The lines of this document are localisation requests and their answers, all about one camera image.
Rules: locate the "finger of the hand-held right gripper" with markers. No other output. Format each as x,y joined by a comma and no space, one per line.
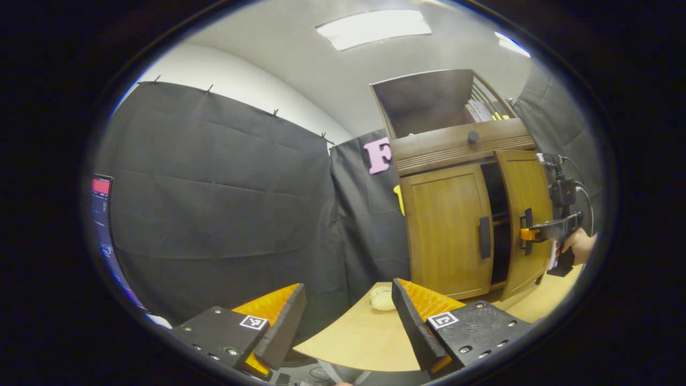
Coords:
544,230

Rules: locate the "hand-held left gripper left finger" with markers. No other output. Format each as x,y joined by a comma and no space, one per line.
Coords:
281,327

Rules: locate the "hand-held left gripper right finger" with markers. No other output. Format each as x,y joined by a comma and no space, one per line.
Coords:
412,327

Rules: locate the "wooden cabinet door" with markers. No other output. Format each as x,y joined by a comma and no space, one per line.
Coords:
445,230
528,182

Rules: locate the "wooden double-door shoe cabinet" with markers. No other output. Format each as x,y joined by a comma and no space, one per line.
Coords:
429,102

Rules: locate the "cream soft toy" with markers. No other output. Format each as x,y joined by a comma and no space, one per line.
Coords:
382,299

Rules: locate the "grey shelf book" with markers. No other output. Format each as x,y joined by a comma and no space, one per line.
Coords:
488,110

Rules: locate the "white shelf book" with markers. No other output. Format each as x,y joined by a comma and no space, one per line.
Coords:
480,111

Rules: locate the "wooden drawer with black knob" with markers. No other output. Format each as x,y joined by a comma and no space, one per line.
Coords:
445,147

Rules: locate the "small ceiling light panel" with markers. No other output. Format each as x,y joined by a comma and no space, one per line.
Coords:
512,44

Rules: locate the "computer monitor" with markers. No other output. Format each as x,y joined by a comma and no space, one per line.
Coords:
101,206

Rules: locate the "large ceiling light panel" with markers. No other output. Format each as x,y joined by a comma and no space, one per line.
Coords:
373,29

